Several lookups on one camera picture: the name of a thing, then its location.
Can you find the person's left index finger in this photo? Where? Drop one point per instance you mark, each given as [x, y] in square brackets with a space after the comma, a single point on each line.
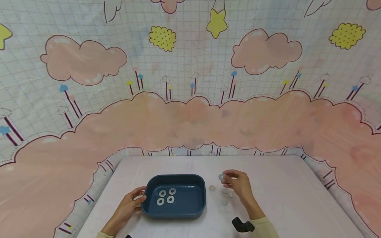
[138, 190]

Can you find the person's right forearm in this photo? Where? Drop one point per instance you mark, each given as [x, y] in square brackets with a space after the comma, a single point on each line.
[263, 226]

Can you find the person's left thumb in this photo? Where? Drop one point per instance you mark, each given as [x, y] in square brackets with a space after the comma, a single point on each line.
[140, 199]

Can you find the person's right thumb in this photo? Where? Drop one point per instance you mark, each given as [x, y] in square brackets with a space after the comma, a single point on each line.
[227, 180]

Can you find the clear round washer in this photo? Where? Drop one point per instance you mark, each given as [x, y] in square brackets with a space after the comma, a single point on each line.
[220, 177]
[232, 194]
[170, 199]
[225, 190]
[211, 188]
[162, 193]
[172, 191]
[160, 201]
[223, 201]

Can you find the person's right hand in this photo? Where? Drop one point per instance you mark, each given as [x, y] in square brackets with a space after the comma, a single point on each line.
[242, 188]

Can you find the person's right fingers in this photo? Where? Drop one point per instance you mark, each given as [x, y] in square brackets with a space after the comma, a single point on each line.
[233, 191]

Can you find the person's left hand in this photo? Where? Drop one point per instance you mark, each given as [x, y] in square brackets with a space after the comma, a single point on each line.
[126, 208]

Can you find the person's right index finger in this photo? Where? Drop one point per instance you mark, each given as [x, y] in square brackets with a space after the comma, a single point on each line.
[230, 172]

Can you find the person's left forearm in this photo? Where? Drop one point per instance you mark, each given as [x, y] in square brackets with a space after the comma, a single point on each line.
[108, 231]

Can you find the dark blue plastic tray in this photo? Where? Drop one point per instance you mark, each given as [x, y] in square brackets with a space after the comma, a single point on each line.
[190, 206]

